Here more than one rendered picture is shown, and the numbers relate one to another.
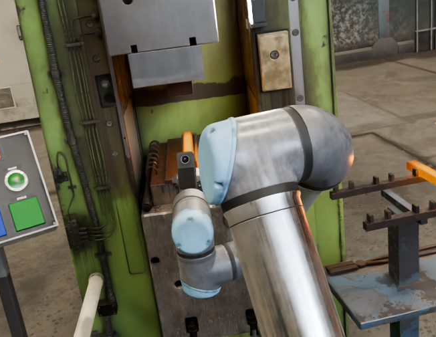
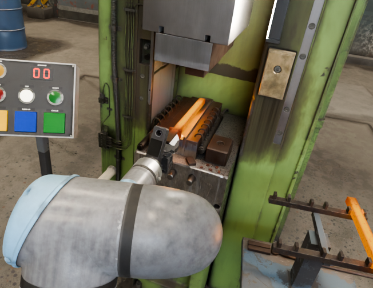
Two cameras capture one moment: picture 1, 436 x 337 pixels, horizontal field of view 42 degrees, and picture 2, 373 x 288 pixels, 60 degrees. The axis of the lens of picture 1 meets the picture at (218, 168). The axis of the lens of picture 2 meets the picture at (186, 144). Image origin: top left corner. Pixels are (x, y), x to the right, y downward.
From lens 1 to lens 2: 0.61 m
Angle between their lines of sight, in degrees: 18
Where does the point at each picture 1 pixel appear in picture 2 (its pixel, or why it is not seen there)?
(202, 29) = (217, 31)
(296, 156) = (107, 263)
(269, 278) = not seen: outside the picture
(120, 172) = (141, 111)
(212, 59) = (243, 51)
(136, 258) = not seen: hidden behind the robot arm
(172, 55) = (189, 44)
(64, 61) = (121, 20)
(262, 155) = (59, 250)
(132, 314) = not seen: hidden behind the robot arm
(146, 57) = (168, 39)
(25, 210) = (53, 120)
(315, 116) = (155, 222)
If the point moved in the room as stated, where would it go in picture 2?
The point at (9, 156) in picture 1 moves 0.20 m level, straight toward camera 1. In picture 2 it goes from (56, 78) to (35, 100)
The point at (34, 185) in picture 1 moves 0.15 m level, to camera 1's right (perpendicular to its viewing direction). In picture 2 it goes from (66, 105) to (101, 115)
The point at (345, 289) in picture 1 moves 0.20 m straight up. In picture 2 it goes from (249, 268) to (263, 228)
